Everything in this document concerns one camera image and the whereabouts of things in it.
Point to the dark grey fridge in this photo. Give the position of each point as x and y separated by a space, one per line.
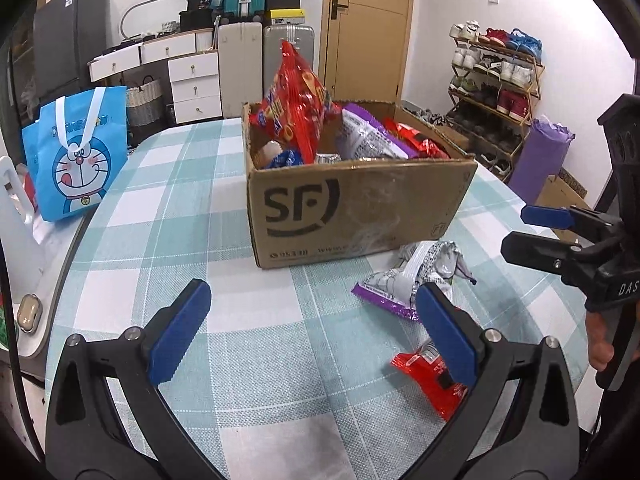
65 35

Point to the small cardboard box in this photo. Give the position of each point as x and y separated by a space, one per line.
565 192

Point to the tall glass-door cabinet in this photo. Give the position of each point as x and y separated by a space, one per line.
20 70

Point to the brown cardboard box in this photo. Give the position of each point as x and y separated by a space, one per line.
360 210

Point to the person's right hand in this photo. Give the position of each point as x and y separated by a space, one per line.
599 340

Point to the silver suitcase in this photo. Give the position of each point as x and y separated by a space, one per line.
300 40

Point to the purple and silver snack packet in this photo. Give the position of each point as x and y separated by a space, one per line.
395 285
370 137

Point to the clear brown bread packet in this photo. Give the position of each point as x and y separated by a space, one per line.
267 152

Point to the purple yoga mat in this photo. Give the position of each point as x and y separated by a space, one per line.
537 160

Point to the wooden shoe rack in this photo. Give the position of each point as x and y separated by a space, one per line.
535 85

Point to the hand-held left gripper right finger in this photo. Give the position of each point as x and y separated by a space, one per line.
445 330

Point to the yellow and black shoebox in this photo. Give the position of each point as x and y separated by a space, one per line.
285 16

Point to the woven laundry basket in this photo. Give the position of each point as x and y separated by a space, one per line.
145 105

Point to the beige suitcase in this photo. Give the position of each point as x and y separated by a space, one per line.
240 70

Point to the red and black snack packet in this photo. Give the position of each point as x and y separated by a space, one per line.
430 375
420 142

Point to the oval metal frame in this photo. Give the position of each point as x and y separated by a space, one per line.
131 10

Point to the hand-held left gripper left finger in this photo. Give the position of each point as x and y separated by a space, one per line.
180 330

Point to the teal checked tablecloth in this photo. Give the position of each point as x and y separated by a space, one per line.
200 220

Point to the blue cartoon tote bag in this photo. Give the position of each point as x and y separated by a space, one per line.
75 160

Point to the black box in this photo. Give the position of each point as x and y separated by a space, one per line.
196 20

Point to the small white basket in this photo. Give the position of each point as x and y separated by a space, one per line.
169 27

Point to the wooden door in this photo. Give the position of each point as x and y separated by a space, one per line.
370 45

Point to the small silver snack packet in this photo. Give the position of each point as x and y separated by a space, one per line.
327 158

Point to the collection of assorted shoes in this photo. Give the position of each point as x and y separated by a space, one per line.
500 72

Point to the white desk with drawers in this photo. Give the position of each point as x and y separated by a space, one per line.
190 80

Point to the large red snack bag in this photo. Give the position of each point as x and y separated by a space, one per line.
295 100

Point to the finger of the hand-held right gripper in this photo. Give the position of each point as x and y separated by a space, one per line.
535 247
545 215

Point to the small blue snack packet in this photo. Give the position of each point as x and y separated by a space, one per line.
289 158

